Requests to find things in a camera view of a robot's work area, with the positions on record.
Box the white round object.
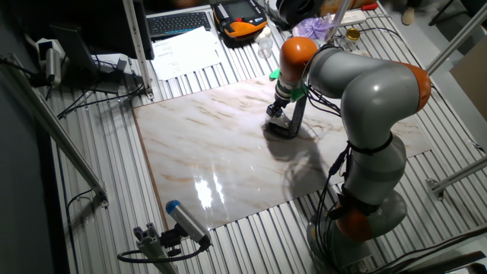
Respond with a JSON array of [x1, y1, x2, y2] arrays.
[[253, 25, 272, 45]]

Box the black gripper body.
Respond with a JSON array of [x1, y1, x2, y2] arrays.
[[270, 94, 293, 112]]

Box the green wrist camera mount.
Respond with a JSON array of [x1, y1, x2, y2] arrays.
[[269, 68, 309, 103]]

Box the grey camera with blue cap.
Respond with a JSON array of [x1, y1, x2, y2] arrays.
[[165, 199, 212, 248]]

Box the clear plastic cup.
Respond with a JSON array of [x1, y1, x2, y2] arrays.
[[257, 36, 274, 60]]

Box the small clear glass jar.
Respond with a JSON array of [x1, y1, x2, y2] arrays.
[[264, 115, 291, 131]]

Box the black camera cable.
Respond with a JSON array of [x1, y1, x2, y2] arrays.
[[116, 235, 208, 264]]

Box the black keyboard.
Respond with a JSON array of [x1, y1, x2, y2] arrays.
[[146, 10, 212, 41]]

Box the black C-clamp with steel screw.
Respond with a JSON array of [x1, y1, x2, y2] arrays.
[[262, 96, 309, 139]]

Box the loose black cables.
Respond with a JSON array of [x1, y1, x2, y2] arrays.
[[56, 81, 146, 120]]

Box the short aluminium camera post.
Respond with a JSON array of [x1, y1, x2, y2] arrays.
[[132, 222, 180, 274]]

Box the marble patterned board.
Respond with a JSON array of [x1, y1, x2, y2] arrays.
[[132, 74, 433, 231]]

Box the grey and white camera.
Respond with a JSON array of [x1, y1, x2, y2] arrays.
[[36, 37, 66, 87]]

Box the white printed paper sheets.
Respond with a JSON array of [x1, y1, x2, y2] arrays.
[[151, 26, 223, 81]]

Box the slanted aluminium profile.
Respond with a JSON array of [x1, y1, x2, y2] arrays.
[[425, 3, 487, 75]]

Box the white power strip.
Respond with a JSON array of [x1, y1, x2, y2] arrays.
[[329, 9, 368, 27]]

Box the black round spool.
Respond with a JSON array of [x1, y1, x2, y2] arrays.
[[266, 0, 325, 30]]

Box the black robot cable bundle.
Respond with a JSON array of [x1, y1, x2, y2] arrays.
[[300, 43, 381, 274]]

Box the purple plastic bag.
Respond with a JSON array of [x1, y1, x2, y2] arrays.
[[291, 14, 336, 41]]

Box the orange and black teach pendant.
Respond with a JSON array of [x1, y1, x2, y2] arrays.
[[212, 0, 269, 41]]

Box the upright silver metal post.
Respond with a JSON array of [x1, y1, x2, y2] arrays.
[[325, 0, 353, 43]]

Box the brown cardboard sheet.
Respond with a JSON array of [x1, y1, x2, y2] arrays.
[[448, 45, 487, 123]]

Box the upright aluminium profile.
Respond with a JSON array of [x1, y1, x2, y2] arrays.
[[121, 0, 155, 100]]

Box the grey power strip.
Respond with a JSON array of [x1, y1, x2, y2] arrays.
[[91, 53, 144, 94]]

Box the beige shoe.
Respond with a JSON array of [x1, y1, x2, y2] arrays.
[[400, 6, 417, 27]]

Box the brown cardboard box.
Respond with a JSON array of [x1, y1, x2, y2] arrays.
[[319, 0, 378, 17]]

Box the aluminium profile with bracket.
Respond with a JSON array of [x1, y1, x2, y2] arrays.
[[425, 155, 487, 202]]

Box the long aluminium profile beam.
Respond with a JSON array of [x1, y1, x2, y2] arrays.
[[0, 53, 110, 209]]

